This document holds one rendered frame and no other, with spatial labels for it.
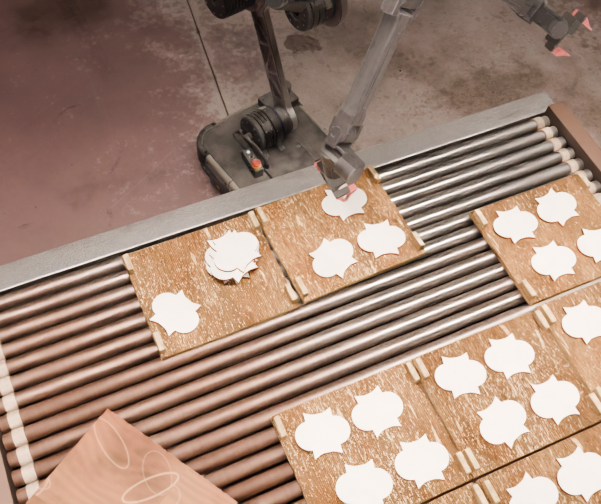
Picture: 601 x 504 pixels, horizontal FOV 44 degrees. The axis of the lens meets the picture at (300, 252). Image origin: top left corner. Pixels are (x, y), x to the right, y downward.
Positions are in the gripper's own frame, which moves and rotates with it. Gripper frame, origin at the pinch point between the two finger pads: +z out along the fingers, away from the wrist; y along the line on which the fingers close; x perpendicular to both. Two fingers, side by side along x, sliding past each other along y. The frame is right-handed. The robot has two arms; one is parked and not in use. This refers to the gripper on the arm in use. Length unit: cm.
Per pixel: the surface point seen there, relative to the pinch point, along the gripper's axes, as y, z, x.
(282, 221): -3.1, 8.3, -18.2
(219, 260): 4.8, -2.5, -40.4
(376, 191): -1.1, 15.4, 12.9
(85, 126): -147, 91, -69
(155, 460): 52, -14, -75
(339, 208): 0.4, 11.4, -0.7
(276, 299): 20.1, 5.7, -31.3
